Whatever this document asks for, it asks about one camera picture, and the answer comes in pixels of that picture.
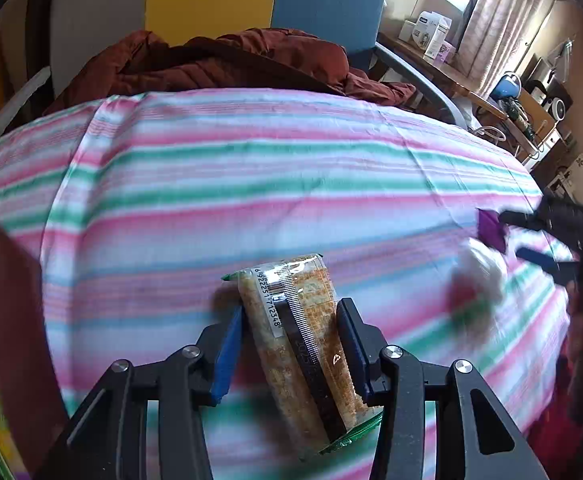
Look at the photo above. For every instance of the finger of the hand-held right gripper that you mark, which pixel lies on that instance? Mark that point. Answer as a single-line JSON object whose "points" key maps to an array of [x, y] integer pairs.
{"points": [[521, 219], [536, 259]]}

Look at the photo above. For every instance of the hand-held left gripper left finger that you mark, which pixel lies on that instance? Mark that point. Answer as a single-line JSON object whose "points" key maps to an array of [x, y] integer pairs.
{"points": [[226, 360]]}

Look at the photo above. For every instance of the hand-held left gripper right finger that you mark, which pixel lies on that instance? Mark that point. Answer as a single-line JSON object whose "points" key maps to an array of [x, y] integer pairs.
{"points": [[349, 340]]}

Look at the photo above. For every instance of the brown snack bar packet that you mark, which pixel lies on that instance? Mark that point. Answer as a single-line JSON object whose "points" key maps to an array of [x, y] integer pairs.
{"points": [[301, 360]]}

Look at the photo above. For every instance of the purple and white snack packet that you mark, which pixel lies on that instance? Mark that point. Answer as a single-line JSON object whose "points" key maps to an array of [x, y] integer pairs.
{"points": [[476, 270]]}

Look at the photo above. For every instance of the wooden side cabinet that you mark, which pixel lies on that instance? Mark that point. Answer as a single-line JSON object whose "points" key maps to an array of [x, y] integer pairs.
{"points": [[541, 135]]}

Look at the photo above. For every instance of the black speaker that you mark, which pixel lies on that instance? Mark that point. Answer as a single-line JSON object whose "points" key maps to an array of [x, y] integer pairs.
{"points": [[556, 104]]}

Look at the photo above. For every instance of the blue round object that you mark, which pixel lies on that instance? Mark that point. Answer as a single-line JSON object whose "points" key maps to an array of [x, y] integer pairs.
{"points": [[505, 87]]}

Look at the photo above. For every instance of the wooden desk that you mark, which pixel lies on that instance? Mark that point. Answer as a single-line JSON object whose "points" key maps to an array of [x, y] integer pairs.
{"points": [[451, 77]]}

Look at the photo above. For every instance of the red cloth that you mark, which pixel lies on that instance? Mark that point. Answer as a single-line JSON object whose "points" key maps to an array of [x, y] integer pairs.
{"points": [[551, 420]]}

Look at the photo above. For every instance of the striped tablecloth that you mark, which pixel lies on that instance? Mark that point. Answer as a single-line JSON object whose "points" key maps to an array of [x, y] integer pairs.
{"points": [[221, 185]]}

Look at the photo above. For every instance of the purple box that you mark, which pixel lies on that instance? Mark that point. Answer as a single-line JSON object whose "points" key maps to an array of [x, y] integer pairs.
{"points": [[446, 53]]}

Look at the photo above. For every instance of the patterned beige curtain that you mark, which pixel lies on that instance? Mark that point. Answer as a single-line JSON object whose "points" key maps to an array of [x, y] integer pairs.
{"points": [[501, 20]]}

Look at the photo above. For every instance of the tall white carton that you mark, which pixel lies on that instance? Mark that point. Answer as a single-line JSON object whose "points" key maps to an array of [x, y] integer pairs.
{"points": [[437, 35]]}

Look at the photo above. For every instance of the small white carton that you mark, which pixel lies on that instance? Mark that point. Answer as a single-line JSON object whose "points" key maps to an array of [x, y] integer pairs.
{"points": [[409, 31]]}

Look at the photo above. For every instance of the maroon quilted jacket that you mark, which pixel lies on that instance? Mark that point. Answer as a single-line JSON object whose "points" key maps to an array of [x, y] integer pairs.
{"points": [[221, 65]]}

